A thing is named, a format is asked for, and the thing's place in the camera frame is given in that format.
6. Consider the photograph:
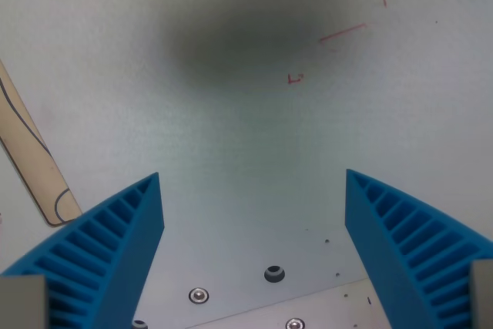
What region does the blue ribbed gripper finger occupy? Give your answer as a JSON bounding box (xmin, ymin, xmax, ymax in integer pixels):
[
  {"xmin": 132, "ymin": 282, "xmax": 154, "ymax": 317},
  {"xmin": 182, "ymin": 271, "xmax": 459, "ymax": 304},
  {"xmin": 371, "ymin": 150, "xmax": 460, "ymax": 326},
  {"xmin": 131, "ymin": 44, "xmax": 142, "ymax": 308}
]
[
  {"xmin": 344, "ymin": 168, "xmax": 493, "ymax": 329},
  {"xmin": 0, "ymin": 172, "xmax": 166, "ymax": 329}
]

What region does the beige wooden board with line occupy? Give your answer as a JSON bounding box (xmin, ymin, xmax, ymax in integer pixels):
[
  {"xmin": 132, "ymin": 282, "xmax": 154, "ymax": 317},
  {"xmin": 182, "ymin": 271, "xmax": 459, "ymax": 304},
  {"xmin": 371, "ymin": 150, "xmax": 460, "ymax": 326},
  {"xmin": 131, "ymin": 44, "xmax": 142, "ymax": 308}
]
[{"xmin": 0, "ymin": 59, "xmax": 83, "ymax": 227}]

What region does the metal base plate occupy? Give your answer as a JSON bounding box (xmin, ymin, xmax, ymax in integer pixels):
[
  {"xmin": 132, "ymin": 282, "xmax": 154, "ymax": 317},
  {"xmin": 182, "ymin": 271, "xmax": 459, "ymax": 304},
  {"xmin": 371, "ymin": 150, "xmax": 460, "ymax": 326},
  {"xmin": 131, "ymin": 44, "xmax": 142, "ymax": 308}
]
[{"xmin": 191, "ymin": 277, "xmax": 389, "ymax": 329}]

